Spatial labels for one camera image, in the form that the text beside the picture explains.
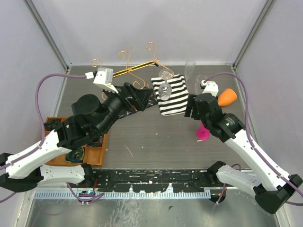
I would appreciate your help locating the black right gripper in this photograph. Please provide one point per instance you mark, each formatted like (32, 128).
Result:
(191, 102)

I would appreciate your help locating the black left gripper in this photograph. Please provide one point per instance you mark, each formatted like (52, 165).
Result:
(141, 95)

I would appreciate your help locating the clear wine glass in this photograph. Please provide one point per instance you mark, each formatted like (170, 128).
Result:
(165, 88)

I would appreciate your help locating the orange plastic wine glass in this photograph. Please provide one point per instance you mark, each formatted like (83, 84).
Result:
(227, 97)

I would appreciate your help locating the pink plastic wine glass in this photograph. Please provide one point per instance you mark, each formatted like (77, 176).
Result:
(202, 133)

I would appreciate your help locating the gold wine glass rack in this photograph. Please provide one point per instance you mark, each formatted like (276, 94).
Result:
(97, 62)

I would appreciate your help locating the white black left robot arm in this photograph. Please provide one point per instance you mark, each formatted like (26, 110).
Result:
(91, 119)

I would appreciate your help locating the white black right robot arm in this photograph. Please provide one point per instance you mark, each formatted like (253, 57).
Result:
(271, 186)

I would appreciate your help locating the black white striped cloth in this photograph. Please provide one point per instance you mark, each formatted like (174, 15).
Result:
(177, 102)

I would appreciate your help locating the tall clear champagne flute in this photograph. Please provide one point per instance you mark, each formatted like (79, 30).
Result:
(189, 69)

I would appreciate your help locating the blue floral rolled tie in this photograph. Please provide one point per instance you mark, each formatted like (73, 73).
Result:
(98, 142)

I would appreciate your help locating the yellow blue rolled tie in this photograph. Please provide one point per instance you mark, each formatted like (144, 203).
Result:
(75, 156)

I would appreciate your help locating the green patterned rolled tie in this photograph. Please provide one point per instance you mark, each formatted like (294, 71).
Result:
(51, 124)

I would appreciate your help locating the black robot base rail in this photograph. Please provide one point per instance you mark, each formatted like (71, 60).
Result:
(150, 180)

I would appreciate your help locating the white slotted cable duct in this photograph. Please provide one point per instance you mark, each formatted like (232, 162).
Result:
(65, 194)

